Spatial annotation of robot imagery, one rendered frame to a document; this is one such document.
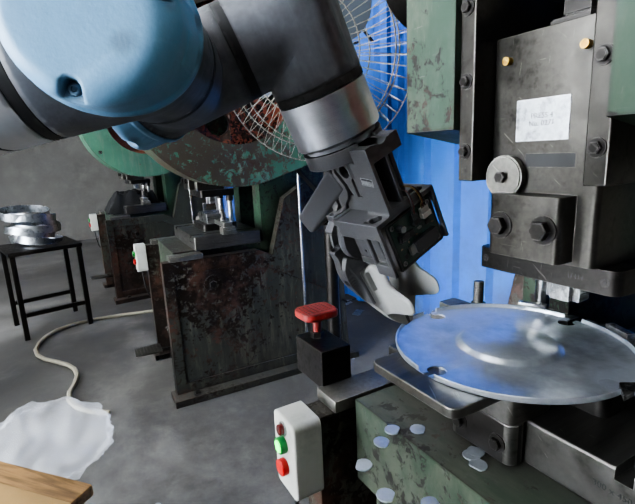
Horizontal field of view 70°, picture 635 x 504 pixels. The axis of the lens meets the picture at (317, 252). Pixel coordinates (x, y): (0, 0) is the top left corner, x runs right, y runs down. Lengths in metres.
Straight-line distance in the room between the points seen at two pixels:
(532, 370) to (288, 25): 0.45
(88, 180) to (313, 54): 6.67
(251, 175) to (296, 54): 1.46
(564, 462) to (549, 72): 0.45
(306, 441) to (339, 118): 0.54
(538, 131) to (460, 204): 1.75
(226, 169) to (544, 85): 1.32
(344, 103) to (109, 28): 0.20
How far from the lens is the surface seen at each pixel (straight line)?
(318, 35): 0.36
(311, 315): 0.80
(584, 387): 0.58
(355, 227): 0.39
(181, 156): 1.73
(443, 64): 0.69
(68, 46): 0.22
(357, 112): 0.37
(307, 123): 0.37
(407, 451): 0.70
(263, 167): 1.82
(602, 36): 0.57
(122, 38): 0.21
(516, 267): 0.69
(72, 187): 6.97
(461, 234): 2.39
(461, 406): 0.51
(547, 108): 0.63
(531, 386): 0.56
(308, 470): 0.80
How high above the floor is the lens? 1.04
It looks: 12 degrees down
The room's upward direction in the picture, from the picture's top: 3 degrees counter-clockwise
